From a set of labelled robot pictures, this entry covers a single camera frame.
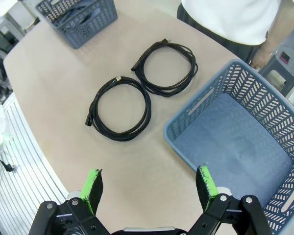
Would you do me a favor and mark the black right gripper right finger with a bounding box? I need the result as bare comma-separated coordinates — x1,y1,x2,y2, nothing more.
188,165,272,235

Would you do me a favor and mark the person in white sweatshirt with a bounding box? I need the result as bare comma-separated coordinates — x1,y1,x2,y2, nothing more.
176,0,282,67

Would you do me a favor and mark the grey plastic stool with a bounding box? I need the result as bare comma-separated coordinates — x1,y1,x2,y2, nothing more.
258,40,294,96

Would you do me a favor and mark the pink and black small box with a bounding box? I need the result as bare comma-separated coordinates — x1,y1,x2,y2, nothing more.
280,50,292,64

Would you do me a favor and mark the person's left forearm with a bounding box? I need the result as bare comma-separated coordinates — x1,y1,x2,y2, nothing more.
263,0,294,49

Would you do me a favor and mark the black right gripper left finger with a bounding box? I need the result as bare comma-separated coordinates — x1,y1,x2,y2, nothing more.
29,168,113,235

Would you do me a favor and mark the person's left hand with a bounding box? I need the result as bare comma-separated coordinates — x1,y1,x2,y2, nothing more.
249,40,272,71

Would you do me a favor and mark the aluminium frame rack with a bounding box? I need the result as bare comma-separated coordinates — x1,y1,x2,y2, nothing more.
0,12,25,98

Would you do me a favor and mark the grey-blue plastic basket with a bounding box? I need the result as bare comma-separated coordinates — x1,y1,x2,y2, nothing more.
36,0,119,49
162,58,294,232

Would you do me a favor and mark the white ribbed base panel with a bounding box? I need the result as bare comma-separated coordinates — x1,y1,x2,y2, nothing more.
0,94,69,235

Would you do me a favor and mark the black USB cable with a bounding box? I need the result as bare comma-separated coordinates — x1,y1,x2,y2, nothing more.
84,76,153,142

